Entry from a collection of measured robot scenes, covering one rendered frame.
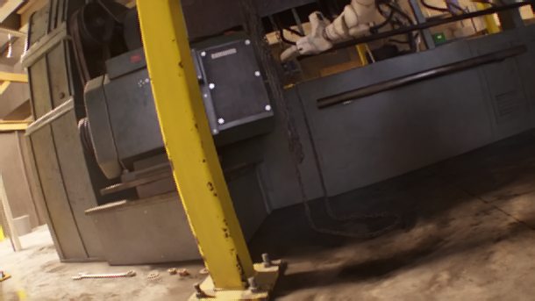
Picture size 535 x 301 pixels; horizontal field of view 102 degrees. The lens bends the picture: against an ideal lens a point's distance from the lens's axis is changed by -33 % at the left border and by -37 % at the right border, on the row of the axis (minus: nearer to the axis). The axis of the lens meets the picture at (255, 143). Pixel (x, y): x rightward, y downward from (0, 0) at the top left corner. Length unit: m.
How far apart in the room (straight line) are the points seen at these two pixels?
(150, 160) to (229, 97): 0.38
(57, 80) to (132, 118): 0.77
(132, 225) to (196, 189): 0.63
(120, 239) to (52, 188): 0.62
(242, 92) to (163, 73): 0.46
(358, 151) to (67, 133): 1.50
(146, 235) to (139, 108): 0.52
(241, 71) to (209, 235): 0.65
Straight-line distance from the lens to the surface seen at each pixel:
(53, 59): 1.92
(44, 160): 1.88
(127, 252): 1.43
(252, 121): 1.19
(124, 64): 1.29
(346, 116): 1.59
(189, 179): 0.78
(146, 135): 1.21
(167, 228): 1.25
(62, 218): 1.85
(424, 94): 1.69
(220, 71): 1.20
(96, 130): 1.28
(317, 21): 1.07
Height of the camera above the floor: 0.38
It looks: level
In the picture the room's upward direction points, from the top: 16 degrees counter-clockwise
